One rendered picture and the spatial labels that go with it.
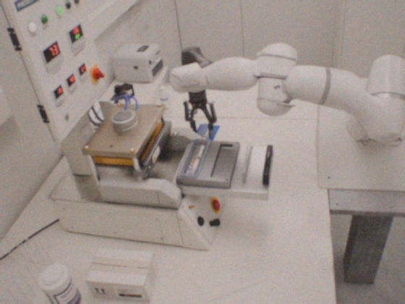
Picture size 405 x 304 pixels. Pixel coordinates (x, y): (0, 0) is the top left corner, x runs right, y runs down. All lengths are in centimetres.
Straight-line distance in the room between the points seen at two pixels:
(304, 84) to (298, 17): 253
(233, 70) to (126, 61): 113
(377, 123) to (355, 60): 220
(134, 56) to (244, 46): 171
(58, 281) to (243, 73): 79
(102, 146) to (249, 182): 45
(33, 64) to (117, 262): 60
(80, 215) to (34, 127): 35
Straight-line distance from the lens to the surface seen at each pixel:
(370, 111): 112
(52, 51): 112
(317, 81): 107
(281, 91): 112
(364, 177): 149
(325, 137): 148
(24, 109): 116
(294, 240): 129
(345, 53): 327
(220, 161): 122
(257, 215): 136
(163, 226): 123
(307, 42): 366
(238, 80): 115
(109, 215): 128
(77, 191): 132
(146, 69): 216
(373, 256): 196
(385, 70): 117
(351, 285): 211
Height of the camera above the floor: 174
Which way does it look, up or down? 36 degrees down
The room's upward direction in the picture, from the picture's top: 7 degrees counter-clockwise
